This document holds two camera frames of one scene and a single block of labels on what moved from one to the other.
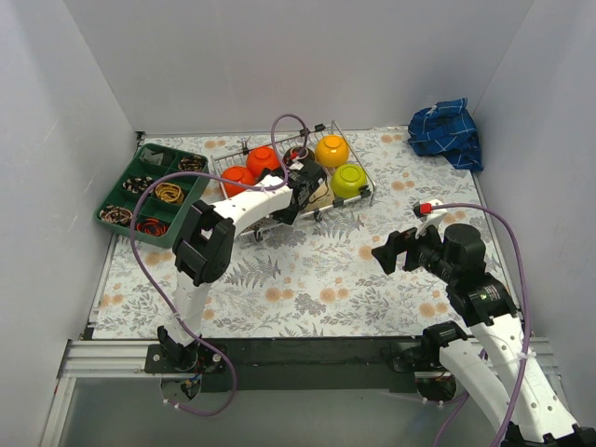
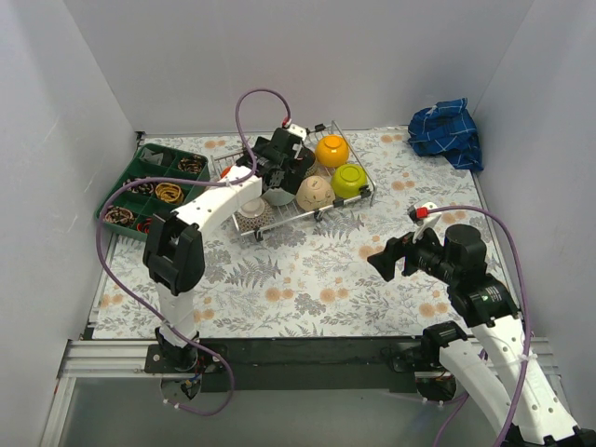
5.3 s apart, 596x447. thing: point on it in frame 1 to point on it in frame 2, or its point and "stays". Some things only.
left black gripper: x=306 y=184 to x=283 y=172
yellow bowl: x=331 y=150 stays
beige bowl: x=322 y=197 stays
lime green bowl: x=347 y=179 stays
